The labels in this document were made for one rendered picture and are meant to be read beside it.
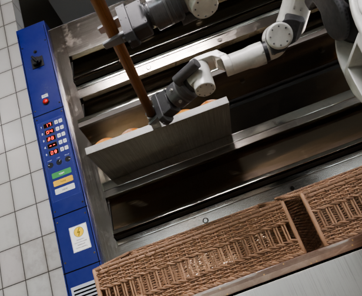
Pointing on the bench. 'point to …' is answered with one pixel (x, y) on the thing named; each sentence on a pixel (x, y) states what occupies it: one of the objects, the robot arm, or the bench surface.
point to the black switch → (37, 61)
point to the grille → (85, 289)
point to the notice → (80, 237)
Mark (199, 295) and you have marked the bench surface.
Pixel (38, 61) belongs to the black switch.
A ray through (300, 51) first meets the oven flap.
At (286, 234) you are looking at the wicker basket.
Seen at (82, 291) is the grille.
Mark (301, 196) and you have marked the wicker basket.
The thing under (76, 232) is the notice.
